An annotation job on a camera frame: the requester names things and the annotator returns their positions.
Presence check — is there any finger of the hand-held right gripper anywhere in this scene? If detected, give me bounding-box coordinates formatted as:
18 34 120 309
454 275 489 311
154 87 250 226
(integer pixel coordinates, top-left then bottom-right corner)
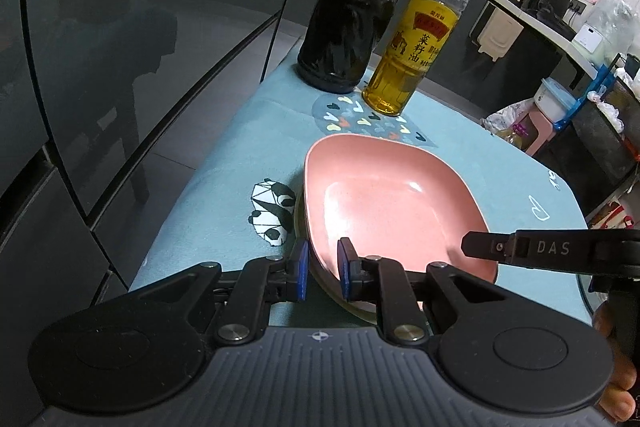
461 229 599 277

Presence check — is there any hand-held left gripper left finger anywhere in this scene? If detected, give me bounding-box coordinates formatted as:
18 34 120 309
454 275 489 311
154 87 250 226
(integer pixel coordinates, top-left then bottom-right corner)
164 239 309 349

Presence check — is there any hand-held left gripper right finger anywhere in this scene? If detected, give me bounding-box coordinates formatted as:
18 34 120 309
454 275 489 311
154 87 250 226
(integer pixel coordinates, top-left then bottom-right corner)
337 237 503 349

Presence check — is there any pink square plate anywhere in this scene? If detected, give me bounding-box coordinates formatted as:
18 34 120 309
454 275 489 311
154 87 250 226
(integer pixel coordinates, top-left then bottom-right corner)
303 133 500 303

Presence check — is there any person's right hand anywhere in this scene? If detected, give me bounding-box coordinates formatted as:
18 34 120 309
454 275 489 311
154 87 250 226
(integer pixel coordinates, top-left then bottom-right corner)
592 302 640 424

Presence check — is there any black mesh rack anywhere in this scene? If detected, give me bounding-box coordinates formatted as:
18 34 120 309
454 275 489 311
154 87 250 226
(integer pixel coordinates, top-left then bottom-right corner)
537 72 640 218

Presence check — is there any large oil jug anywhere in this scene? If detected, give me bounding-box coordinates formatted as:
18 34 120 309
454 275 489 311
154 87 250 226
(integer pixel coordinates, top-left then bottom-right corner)
502 122 536 150

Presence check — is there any pink plastic stool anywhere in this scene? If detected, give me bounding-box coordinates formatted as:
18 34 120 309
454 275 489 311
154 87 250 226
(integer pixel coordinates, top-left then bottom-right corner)
520 109 562 156

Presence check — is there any blue printed tablecloth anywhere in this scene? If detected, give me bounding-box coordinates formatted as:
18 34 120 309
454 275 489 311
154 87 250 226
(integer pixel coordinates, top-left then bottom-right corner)
127 62 593 328

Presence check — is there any crumpled white plastic bag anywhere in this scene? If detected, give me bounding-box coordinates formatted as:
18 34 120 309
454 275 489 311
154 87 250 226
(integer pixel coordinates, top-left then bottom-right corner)
481 99 531 140

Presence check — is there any white container blue lid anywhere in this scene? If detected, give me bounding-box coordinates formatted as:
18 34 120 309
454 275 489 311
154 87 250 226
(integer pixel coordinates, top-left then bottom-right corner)
532 78 576 120

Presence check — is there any small white plastic bag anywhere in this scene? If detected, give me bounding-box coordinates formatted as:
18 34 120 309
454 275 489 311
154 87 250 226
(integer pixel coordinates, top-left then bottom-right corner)
587 89 626 132

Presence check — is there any large white plastic bag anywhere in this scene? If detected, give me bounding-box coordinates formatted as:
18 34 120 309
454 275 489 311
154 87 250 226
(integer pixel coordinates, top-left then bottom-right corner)
614 66 640 88

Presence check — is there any cooking oil bottle yellow label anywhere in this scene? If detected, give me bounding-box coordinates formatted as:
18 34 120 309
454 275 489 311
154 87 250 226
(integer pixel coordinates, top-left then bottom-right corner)
362 0 482 118

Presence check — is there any white kitchen appliance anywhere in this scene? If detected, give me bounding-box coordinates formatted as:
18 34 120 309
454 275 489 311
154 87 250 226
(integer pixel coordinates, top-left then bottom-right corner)
572 22 608 58

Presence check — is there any beige hanging bin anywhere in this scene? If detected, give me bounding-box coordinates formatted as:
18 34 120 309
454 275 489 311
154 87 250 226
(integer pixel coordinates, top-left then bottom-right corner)
477 4 526 62

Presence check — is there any black air fryer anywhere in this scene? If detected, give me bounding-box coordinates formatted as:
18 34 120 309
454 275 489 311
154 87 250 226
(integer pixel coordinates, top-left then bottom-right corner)
522 0 573 30

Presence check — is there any large clear plastic bottle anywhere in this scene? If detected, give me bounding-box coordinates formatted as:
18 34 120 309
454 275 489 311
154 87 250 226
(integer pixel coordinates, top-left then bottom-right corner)
585 0 636 62

